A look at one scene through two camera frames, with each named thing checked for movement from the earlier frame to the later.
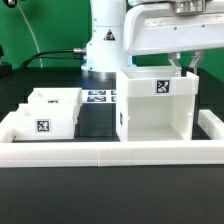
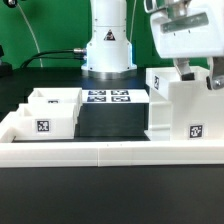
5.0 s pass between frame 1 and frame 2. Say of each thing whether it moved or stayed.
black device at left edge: stayed
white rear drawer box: stayed
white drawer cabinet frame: moved
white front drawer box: stayed
